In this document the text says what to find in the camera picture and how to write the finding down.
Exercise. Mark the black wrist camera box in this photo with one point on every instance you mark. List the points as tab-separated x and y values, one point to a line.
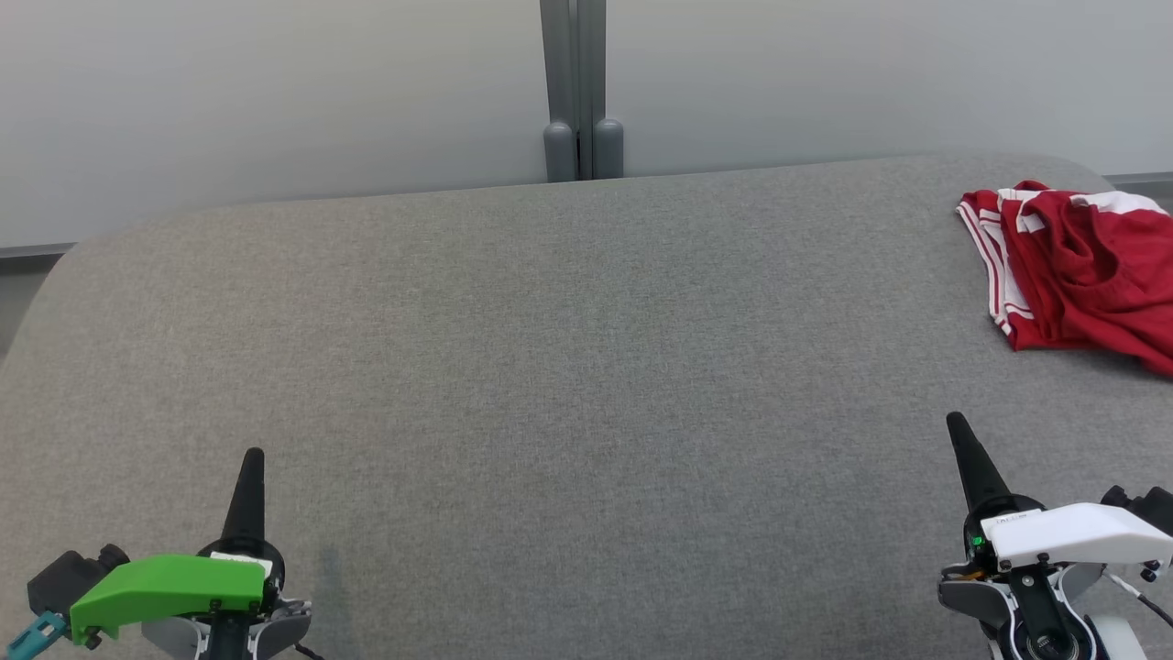
64	577
1150	507

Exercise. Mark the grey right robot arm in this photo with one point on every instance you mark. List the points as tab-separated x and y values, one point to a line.
1035	623

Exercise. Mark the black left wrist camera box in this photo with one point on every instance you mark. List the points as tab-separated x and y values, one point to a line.
64	577

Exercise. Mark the red jersey with white trim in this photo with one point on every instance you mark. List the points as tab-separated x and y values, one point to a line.
994	247

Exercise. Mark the red shorts with white stripe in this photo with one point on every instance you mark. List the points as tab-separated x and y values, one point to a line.
1100	266

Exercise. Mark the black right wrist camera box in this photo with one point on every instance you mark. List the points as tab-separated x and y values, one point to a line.
1150	507

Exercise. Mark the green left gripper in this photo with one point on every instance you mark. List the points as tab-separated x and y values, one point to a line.
174	587

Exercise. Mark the grey double partition post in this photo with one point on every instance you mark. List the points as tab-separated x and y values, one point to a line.
559	92

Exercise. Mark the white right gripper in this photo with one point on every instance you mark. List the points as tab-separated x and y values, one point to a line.
1072	536

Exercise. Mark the dark grey baseboard strip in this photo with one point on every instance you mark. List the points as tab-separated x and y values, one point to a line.
32	251
1141	180

